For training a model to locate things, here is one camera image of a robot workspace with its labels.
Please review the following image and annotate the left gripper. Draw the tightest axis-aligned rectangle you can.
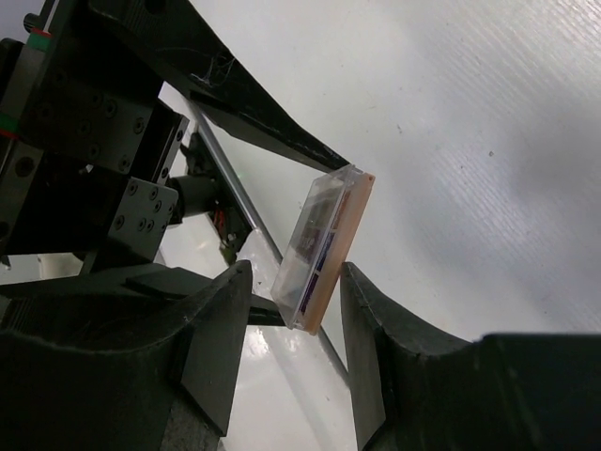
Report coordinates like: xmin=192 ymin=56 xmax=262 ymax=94
xmin=1 ymin=1 xmax=188 ymax=273

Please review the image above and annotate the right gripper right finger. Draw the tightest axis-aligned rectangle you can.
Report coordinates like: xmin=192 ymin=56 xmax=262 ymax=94
xmin=340 ymin=262 xmax=600 ymax=450

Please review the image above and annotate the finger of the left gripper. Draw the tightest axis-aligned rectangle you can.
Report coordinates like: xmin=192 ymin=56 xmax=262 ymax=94
xmin=0 ymin=262 xmax=287 ymax=328
xmin=88 ymin=1 xmax=348 ymax=173

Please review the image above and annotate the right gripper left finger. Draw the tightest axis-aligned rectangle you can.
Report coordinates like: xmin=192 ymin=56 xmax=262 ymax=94
xmin=1 ymin=261 xmax=253 ymax=450

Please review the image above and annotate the glitter eyeshadow palette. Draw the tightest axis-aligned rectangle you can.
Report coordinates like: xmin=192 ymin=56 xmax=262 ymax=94
xmin=270 ymin=164 xmax=375 ymax=334

